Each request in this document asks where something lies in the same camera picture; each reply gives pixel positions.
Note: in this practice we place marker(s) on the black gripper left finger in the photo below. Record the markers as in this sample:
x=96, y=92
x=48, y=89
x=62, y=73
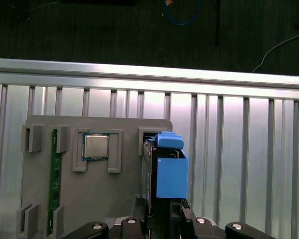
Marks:
x=102, y=232

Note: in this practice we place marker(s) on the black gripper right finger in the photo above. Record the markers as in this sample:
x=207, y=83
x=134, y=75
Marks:
x=204, y=231

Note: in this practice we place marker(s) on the hard disk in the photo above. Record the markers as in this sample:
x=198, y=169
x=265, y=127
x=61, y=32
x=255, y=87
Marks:
x=173, y=176

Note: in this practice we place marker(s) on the grey parts rack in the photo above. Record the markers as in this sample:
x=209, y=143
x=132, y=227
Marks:
x=102, y=189

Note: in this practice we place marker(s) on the green RAM stick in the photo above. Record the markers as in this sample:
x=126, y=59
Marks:
x=55, y=179

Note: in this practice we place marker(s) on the silver CPU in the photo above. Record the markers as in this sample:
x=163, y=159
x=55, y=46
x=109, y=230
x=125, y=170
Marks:
x=96, y=147

